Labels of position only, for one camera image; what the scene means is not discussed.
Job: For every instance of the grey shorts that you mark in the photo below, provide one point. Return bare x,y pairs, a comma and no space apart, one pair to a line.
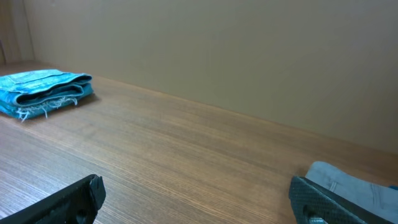
377,199

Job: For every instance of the light blue jeans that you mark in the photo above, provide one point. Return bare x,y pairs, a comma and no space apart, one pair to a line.
30,94

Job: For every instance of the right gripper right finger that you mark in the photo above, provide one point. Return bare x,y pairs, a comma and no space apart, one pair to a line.
312,203

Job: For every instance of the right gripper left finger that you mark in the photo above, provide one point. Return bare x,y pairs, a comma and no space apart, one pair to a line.
78,203

